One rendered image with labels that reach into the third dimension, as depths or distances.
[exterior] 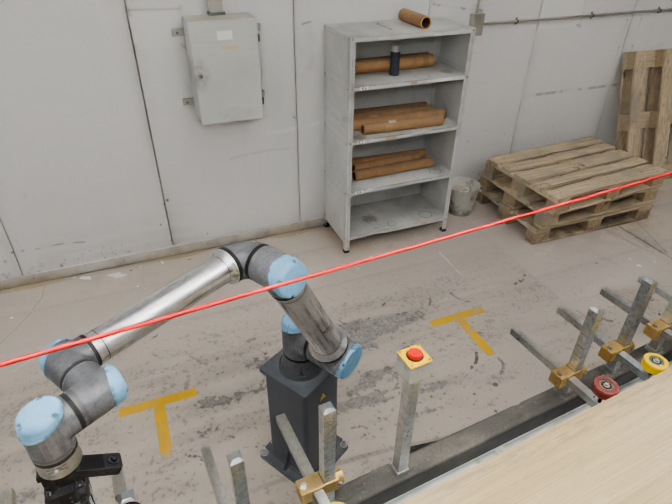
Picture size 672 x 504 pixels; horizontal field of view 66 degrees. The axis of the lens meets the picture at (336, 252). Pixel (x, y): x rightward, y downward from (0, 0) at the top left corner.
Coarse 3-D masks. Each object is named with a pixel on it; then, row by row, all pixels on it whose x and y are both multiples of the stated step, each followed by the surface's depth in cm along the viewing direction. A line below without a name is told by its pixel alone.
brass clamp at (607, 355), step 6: (612, 342) 197; (600, 348) 196; (606, 348) 194; (618, 348) 194; (624, 348) 194; (630, 348) 196; (600, 354) 197; (606, 354) 194; (612, 354) 192; (606, 360) 195; (612, 360) 195
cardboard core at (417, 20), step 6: (402, 12) 346; (408, 12) 341; (414, 12) 337; (402, 18) 347; (408, 18) 340; (414, 18) 334; (420, 18) 328; (426, 18) 332; (414, 24) 336; (420, 24) 328; (426, 24) 333
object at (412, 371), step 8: (416, 344) 142; (400, 352) 139; (424, 352) 140; (400, 360) 139; (408, 360) 137; (416, 360) 137; (424, 360) 137; (432, 360) 137; (400, 368) 140; (408, 368) 136; (416, 368) 136; (424, 368) 138; (408, 376) 137; (416, 376) 138; (424, 376) 140; (408, 384) 138
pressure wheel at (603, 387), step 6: (600, 378) 174; (606, 378) 174; (594, 384) 172; (600, 384) 172; (606, 384) 171; (612, 384) 172; (594, 390) 172; (600, 390) 170; (606, 390) 170; (612, 390) 170; (618, 390) 170; (600, 396) 171; (606, 396) 169; (612, 396) 169; (600, 402) 176
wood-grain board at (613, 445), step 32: (640, 384) 173; (576, 416) 162; (608, 416) 162; (640, 416) 162; (512, 448) 152; (544, 448) 152; (576, 448) 152; (608, 448) 152; (640, 448) 153; (448, 480) 143; (480, 480) 144; (512, 480) 144; (544, 480) 144; (576, 480) 144; (608, 480) 144; (640, 480) 144
